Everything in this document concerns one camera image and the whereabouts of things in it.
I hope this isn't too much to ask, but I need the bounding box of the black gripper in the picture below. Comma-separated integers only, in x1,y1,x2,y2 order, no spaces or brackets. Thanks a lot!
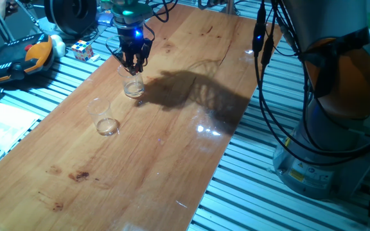
116,27,154,76

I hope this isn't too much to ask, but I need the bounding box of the glass dropper red bulb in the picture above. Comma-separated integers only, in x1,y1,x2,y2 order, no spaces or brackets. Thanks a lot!
130,69,139,96

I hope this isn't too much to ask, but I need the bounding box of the clear glass beaker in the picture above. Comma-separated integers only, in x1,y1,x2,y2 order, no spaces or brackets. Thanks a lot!
87,98,121,137
117,65,146,99

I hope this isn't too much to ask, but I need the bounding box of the Rubik's cube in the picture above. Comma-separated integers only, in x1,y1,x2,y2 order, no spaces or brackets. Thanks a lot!
71,39,95,62

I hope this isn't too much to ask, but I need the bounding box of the white rounded toy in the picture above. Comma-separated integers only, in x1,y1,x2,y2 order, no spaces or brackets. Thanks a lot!
50,34,67,58

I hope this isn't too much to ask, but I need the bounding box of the black filament spool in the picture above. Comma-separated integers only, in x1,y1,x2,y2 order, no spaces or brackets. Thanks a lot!
43,0,98,37

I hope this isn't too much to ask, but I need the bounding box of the orange black teach pendant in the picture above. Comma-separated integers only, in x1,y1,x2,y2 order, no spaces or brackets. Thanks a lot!
0,33,55,86

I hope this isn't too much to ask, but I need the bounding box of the wooden board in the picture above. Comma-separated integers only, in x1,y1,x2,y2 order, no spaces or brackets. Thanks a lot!
0,1,284,231

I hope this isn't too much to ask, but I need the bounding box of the white paper sheet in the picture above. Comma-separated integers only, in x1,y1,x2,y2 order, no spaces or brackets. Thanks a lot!
0,101,42,179

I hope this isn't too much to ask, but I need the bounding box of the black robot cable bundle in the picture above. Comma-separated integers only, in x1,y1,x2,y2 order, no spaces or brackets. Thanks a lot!
139,0,370,166

